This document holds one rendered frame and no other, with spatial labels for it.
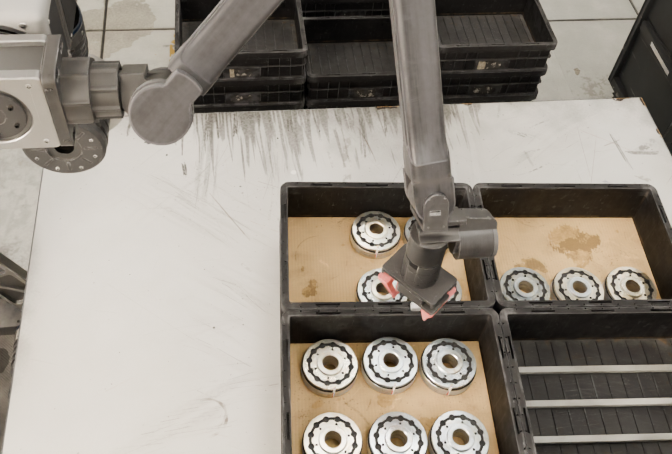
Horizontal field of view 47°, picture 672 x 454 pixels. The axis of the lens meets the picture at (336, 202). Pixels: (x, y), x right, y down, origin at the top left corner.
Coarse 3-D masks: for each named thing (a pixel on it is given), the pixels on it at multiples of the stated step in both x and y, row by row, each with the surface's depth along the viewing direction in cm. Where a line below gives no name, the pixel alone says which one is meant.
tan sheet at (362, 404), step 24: (360, 360) 144; (480, 360) 146; (360, 384) 141; (480, 384) 143; (312, 408) 138; (336, 408) 138; (360, 408) 138; (384, 408) 139; (408, 408) 139; (432, 408) 139; (456, 408) 140; (480, 408) 140
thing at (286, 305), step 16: (288, 256) 146; (288, 272) 143; (288, 288) 141; (288, 304) 139; (304, 304) 139; (320, 304) 140; (336, 304) 140; (352, 304) 140; (368, 304) 140; (384, 304) 141; (448, 304) 141; (464, 304) 142; (480, 304) 142
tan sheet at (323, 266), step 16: (288, 224) 162; (304, 224) 163; (320, 224) 163; (336, 224) 163; (400, 224) 165; (288, 240) 160; (304, 240) 160; (320, 240) 161; (336, 240) 161; (400, 240) 162; (304, 256) 158; (320, 256) 158; (336, 256) 158; (352, 256) 159; (448, 256) 160; (304, 272) 155; (320, 272) 156; (336, 272) 156; (352, 272) 156; (464, 272) 158; (304, 288) 153; (320, 288) 153; (336, 288) 154; (352, 288) 154; (464, 288) 156
